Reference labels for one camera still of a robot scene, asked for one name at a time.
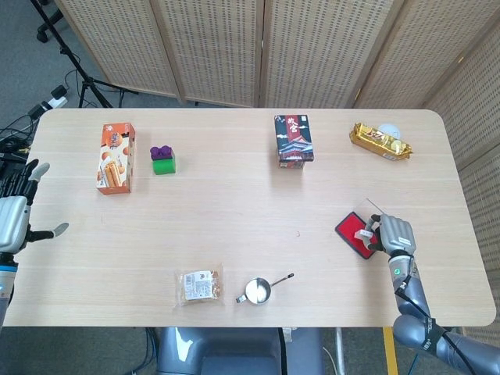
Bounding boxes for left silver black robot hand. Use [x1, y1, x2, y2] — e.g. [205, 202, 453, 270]
[0, 159, 70, 253]

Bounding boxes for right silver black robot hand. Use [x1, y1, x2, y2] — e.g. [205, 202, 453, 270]
[362, 212, 416, 257]

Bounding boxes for red ink pad clear lid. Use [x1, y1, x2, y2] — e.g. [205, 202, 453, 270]
[334, 198, 402, 260]

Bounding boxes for gold biscuit packet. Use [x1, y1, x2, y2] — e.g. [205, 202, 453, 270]
[348, 122, 413, 161]

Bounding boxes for white round disc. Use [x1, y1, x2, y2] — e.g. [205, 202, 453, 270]
[377, 123, 403, 141]

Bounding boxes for orange egg roll box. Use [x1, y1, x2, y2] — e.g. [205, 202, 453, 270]
[95, 122, 138, 195]

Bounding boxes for white power strip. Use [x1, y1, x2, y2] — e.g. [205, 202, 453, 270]
[27, 95, 68, 117]

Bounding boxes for silver table leg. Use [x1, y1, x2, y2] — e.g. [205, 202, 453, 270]
[334, 327, 347, 375]

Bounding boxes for dark printed palace box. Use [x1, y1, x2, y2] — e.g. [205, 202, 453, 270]
[273, 113, 316, 170]

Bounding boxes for black tripod stand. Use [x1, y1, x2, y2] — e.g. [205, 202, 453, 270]
[30, 0, 138, 109]

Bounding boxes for green toy block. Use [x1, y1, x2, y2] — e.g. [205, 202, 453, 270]
[152, 150, 177, 176]

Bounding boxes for purple toy block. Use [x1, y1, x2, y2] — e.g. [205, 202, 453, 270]
[149, 145, 174, 161]

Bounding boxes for black chair caster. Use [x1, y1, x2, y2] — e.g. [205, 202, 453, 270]
[36, 9, 64, 44]

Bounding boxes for packaged cake slice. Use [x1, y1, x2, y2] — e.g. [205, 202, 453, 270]
[173, 263, 226, 309]

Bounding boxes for rattan folding screen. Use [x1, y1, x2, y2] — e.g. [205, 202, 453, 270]
[54, 0, 500, 345]

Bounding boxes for grey robot torso base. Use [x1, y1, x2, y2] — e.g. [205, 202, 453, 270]
[155, 327, 325, 375]

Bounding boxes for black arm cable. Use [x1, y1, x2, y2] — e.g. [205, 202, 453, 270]
[393, 253, 476, 370]

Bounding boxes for black floor cables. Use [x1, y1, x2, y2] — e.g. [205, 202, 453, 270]
[0, 112, 40, 173]

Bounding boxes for black velcro arm strap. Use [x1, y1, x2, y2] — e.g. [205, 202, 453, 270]
[420, 316, 449, 355]

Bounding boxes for steel cup with long handle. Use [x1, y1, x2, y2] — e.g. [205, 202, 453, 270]
[234, 273, 295, 307]

